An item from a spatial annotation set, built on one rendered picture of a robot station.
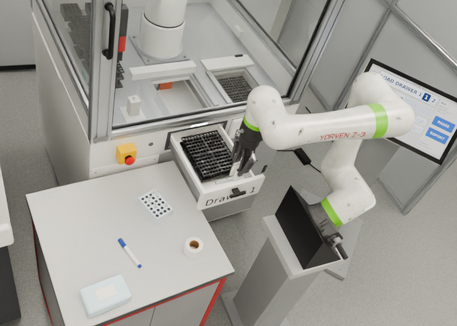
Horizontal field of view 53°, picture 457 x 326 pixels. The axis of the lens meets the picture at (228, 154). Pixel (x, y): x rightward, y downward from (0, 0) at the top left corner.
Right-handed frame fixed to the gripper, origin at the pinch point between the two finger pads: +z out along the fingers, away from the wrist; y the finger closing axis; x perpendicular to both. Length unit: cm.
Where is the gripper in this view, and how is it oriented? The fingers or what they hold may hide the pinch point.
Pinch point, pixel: (236, 171)
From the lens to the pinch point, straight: 171.1
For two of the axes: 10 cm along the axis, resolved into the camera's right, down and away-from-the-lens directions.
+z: -2.4, 6.6, 7.1
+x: 8.5, -2.0, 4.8
